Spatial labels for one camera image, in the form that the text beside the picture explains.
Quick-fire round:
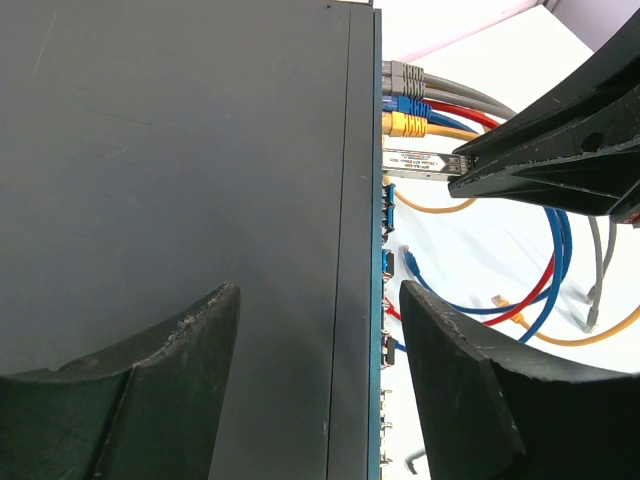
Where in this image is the blue plugged patch cable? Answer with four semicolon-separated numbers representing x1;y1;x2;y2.
389;104;573;354

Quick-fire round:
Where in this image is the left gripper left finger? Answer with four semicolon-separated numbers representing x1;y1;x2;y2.
1;283;241;479

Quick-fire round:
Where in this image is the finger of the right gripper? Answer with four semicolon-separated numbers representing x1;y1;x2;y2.
449;15;639;223

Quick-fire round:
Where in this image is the dark grey network switch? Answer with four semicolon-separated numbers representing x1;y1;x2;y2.
1;1;383;479

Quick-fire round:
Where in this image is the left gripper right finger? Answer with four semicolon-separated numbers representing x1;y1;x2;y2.
399;281;639;479

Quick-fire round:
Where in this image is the red patch cable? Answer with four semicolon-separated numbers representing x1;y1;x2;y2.
382;97;556;327

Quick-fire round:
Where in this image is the small metal clip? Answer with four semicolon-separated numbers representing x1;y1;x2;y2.
382;148;474;181

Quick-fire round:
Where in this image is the orange plugged patch cable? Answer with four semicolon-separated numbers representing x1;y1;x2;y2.
382;174;477;215

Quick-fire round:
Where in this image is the long grey patch cable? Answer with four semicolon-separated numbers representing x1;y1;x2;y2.
381;74;618;304

